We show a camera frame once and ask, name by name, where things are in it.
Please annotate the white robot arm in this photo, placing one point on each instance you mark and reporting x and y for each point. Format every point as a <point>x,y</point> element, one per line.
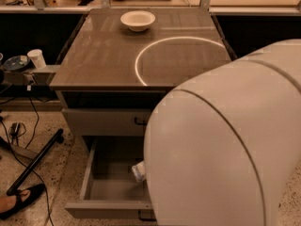
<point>220,147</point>

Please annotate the grey drawer cabinet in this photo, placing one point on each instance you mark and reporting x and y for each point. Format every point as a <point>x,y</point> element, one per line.
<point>110,66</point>

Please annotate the closed upper drawer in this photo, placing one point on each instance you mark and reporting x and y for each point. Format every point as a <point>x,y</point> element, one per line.
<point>106,122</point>

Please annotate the open middle drawer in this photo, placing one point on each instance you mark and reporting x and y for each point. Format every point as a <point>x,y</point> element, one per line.
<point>109,188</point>

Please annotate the white ceramic bowl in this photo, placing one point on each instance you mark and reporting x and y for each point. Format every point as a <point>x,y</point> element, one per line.
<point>138,20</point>

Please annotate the black tripod leg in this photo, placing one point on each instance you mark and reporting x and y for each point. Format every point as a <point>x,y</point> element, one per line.
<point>56,138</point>

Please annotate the white paper cup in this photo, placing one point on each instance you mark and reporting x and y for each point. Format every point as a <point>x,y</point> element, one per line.
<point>37,58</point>

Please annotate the small black floor device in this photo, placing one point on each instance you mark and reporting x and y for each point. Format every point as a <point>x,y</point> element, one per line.
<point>14,130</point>

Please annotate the dark blue plate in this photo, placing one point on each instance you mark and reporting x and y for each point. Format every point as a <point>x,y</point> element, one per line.
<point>16,63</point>

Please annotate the black slipper foot near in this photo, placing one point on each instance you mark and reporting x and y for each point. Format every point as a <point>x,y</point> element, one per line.
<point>10,205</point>

